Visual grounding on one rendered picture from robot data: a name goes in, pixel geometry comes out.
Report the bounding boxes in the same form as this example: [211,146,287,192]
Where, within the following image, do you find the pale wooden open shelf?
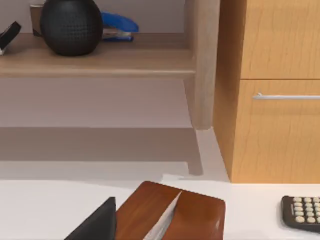
[0,0,221,131]

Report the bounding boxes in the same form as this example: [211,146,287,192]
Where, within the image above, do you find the long metal handle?
[252,92,320,101]

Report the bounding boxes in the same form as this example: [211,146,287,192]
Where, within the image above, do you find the black calculator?
[280,195,320,234]

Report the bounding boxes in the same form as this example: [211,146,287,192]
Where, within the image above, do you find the blue stapler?
[100,11,140,43]

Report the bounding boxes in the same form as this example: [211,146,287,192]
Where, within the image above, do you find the black stapler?
[0,21,22,56]

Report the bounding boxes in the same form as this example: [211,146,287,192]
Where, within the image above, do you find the black round textured vase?
[39,0,104,57]

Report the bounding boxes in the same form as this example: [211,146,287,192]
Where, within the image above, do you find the brown wooden tissue box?
[115,180,227,240]

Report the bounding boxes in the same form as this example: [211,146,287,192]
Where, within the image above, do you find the wooden drawer front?
[231,79,320,184]

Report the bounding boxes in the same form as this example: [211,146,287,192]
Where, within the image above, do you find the wooden cupboard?
[212,0,320,184]

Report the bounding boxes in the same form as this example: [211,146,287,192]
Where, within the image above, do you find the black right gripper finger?
[64,196,117,240]

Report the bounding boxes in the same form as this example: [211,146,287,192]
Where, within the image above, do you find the brown cup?
[29,4,46,38]

